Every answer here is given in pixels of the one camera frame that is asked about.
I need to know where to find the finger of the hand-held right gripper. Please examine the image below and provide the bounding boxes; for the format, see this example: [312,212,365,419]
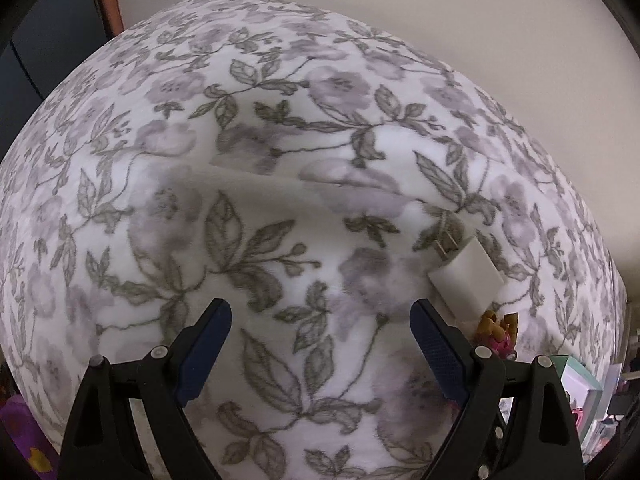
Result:
[474,397,512,480]

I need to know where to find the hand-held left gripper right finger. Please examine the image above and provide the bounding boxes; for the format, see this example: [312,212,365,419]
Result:
[409,298,586,480]

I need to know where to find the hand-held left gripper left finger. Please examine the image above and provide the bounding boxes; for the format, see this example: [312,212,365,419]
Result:
[57,298,233,480]

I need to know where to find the white wall charger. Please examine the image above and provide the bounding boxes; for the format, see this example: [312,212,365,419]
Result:
[427,230,507,323]

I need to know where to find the teal and white box tray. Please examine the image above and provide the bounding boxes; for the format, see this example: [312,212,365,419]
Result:
[549,355,603,443]

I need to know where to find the colourful floral mat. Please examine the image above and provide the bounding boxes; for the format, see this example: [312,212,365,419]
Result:
[0,392,58,480]

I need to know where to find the dark cabinet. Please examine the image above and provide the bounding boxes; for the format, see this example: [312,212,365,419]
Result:
[0,0,108,126]

